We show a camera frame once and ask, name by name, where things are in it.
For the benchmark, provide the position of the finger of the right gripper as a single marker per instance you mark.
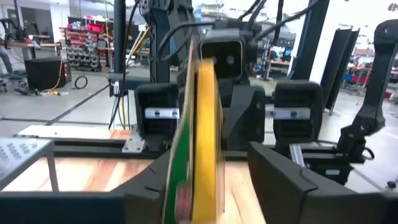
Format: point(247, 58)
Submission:
point(297, 93)
point(155, 96)

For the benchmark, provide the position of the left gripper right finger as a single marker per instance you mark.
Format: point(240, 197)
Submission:
point(295, 199)

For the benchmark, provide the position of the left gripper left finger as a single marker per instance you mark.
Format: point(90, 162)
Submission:
point(93, 208)

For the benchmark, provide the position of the yellow green crayon box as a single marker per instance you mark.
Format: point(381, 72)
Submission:
point(205, 140)

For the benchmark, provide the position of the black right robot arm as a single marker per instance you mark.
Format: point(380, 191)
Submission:
point(164, 37)

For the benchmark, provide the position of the silver aluminium extrusion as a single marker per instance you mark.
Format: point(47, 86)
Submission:
point(297, 155)

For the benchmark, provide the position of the black partition panel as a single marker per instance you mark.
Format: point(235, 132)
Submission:
point(339, 68)

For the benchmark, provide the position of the yellow pole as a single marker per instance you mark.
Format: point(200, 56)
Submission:
point(140, 43)

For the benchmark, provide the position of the red parts bin rack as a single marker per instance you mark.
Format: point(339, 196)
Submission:
point(82, 46)

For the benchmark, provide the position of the grey metal riser shelf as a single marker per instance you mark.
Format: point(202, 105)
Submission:
point(18, 152)

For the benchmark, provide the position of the black speaker box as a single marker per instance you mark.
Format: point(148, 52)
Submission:
point(46, 73)

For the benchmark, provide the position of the wooden workbench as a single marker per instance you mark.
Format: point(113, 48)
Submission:
point(31, 45)

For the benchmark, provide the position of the person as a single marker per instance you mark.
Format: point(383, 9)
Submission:
point(5, 59)

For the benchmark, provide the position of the silver corner bracket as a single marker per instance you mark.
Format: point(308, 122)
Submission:
point(133, 141)

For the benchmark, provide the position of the black frame post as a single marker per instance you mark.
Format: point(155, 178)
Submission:
point(119, 37)
point(308, 40)

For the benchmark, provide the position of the black aluminium table frame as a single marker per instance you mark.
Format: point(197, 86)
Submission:
point(93, 149)

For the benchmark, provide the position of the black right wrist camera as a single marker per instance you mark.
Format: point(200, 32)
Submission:
point(222, 53)

